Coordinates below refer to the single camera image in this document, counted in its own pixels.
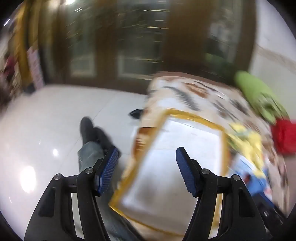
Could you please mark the red cloth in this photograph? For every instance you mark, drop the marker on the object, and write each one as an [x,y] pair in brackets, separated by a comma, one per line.
[284,135]

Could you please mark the yellow cloth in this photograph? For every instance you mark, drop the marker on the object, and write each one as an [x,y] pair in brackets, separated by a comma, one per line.
[248,143]

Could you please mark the green folded blanket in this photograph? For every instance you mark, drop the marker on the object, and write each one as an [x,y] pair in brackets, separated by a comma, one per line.
[257,95]

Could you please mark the clear storage bag yellow trim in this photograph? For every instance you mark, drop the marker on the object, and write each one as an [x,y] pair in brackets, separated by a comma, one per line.
[175,160]

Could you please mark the brown wooden door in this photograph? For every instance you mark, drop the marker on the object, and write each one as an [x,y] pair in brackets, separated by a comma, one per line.
[138,39]

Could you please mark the person's leg in jeans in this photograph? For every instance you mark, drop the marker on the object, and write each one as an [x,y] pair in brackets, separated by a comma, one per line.
[92,155]

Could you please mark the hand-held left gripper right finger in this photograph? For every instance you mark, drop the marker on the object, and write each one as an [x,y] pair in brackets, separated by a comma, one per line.
[187,170]

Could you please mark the dark green cloth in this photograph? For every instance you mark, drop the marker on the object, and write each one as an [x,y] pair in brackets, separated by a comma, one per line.
[215,61]

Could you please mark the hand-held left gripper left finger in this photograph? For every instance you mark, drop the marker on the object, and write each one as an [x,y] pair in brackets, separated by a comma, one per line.
[106,169]

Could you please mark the black slipper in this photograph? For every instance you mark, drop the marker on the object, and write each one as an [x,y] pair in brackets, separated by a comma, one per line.
[136,113]

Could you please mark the blue cloth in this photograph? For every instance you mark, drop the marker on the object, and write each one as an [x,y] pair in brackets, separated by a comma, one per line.
[253,180]

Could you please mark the leaf printed blanket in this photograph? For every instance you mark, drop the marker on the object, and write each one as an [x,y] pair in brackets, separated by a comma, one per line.
[208,97]

